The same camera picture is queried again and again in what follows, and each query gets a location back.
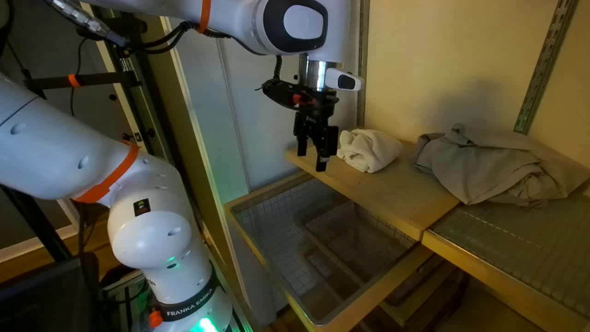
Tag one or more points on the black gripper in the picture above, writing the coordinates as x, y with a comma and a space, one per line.
313, 112

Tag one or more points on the white towel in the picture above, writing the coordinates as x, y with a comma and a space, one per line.
367, 149

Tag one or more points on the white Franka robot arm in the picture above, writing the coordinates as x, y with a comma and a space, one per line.
61, 147

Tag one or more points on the wooden shelf board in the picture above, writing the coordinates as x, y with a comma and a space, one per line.
393, 190

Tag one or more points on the brown crumpled cloth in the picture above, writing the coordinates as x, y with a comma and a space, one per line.
490, 166

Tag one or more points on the black metal stand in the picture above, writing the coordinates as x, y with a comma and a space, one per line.
125, 73

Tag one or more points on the grey mesh shelf panel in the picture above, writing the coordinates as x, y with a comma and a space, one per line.
527, 245

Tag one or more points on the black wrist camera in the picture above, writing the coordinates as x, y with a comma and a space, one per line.
278, 92

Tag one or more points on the slotted metal shelf rail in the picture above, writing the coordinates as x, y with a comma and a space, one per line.
544, 64
361, 60

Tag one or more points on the white cabinet frame post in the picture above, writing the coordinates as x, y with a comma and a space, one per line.
195, 153

